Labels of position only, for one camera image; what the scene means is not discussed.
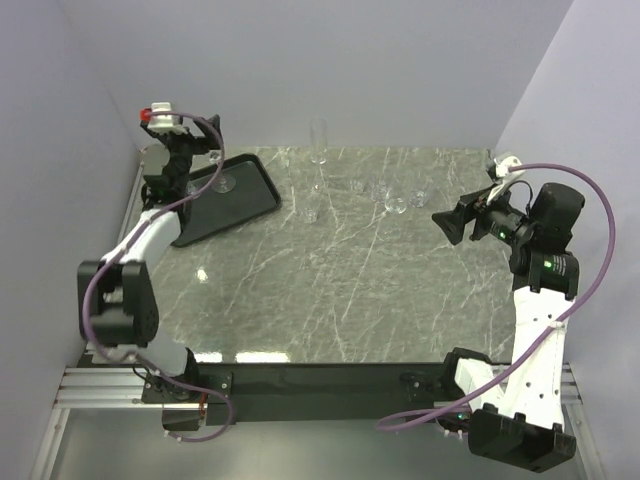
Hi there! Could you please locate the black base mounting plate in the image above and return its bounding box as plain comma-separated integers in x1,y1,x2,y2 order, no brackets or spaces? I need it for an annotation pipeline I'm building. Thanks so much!
198,363,463,422

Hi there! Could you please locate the aluminium frame rail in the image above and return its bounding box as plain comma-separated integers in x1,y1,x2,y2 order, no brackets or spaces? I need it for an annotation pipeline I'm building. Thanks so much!
54,364,151,409

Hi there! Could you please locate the tiny clear shot glass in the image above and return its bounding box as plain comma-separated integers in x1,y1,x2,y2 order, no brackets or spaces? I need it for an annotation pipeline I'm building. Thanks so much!
350,178,366,194

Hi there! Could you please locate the black plastic tray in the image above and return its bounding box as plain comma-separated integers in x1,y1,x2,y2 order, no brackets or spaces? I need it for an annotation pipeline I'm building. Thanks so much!
172,153,282,248

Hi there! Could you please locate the small clear shot glass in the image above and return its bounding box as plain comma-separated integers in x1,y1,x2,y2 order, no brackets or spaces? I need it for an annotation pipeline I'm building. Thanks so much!
301,198,320,224

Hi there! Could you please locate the round clear stemless glass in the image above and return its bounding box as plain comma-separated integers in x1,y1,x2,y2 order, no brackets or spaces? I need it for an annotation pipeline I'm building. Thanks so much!
384,187,408,215

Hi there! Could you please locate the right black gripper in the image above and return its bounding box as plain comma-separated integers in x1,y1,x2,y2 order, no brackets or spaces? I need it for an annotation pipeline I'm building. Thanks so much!
431,180,536,247

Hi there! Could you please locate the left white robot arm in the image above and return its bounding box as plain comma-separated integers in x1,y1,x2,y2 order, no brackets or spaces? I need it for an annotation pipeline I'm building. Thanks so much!
77,107,224,402

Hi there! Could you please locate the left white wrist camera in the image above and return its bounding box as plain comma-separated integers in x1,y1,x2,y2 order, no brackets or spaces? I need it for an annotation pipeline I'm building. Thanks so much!
139,102,187,135

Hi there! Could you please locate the clear faceted small glass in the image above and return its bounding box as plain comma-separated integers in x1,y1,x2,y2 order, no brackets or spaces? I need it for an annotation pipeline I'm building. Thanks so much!
370,181,388,203

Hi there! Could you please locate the tall clear cylinder glass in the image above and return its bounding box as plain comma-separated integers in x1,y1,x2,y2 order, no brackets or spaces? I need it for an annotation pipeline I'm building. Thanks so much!
310,118,328,165

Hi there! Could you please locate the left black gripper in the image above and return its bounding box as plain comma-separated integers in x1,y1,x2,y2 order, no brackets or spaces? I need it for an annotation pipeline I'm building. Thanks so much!
142,115,222,194

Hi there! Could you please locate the clear ribbed tumbler glass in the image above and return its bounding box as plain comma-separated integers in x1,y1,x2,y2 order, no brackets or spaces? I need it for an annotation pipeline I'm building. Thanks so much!
408,179,433,208

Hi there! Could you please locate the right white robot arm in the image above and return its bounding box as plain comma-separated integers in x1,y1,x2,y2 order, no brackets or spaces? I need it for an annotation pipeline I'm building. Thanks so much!
432,183,585,473

